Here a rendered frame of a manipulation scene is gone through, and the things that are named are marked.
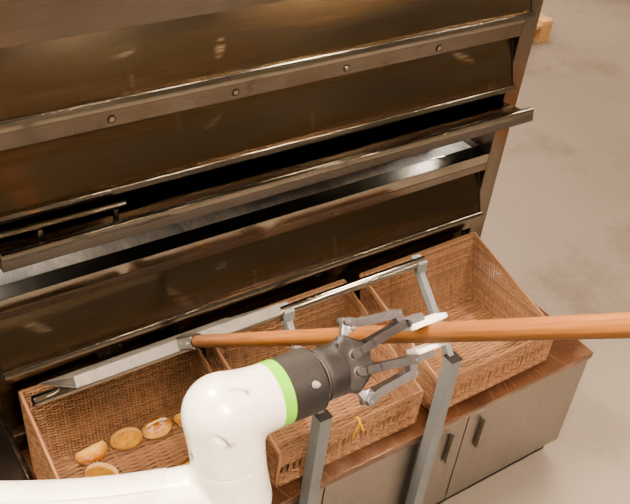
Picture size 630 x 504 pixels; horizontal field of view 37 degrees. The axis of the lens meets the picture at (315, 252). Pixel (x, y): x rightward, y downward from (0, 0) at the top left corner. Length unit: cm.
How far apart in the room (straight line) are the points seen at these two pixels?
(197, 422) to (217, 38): 146
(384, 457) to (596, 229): 266
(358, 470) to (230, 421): 187
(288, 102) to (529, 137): 354
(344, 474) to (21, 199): 130
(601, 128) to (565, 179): 77
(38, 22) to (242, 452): 130
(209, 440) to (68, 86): 131
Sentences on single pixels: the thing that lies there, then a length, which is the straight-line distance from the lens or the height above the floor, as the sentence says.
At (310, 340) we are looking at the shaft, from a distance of 171.
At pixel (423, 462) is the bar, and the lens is 321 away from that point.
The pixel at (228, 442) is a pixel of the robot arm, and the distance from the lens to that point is 122.
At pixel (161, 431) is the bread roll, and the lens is 302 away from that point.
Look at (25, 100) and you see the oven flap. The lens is 232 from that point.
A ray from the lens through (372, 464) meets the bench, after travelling 310.
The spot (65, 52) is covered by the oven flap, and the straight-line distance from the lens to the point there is 234.
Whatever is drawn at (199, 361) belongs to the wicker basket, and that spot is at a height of 79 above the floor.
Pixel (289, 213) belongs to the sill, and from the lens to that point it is 296.
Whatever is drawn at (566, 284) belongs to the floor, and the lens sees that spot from 495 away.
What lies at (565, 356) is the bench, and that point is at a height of 58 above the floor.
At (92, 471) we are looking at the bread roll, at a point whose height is 64.
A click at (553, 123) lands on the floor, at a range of 637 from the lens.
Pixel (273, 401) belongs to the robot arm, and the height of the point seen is 199.
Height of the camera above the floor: 288
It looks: 37 degrees down
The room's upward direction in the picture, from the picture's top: 8 degrees clockwise
